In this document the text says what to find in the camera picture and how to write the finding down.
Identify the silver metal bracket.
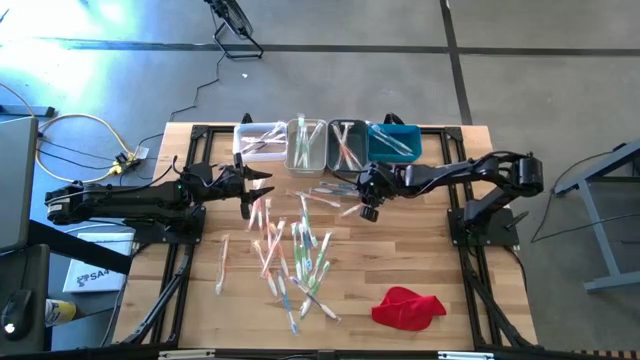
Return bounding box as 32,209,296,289
157,349,217,360
437,350,496,360

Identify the yellow can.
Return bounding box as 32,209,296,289
44,297,78,328

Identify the dark grey plastic bin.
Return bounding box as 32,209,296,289
326,118,370,178

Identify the black floor fan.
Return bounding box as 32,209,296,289
202,0,265,61

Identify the teal plastic bin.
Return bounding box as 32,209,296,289
366,122,424,164

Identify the red cloth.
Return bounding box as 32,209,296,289
370,285,448,332

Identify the white plastic bin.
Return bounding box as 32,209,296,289
232,121,290,163

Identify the yellow power plug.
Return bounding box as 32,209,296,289
110,151,143,177

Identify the grey laptop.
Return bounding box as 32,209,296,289
0,115,41,254

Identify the white printed box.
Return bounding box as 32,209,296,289
61,229,136,295

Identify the grey metal table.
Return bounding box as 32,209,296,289
551,135,640,295

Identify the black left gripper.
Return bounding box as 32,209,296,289
219,152,276,220

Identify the black power cable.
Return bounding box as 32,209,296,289
118,49,225,169

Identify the black desk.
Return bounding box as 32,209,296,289
0,218,134,354

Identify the yellow cable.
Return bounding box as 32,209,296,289
0,82,137,185

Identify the beige plastic bin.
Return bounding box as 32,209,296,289
285,118,329,177

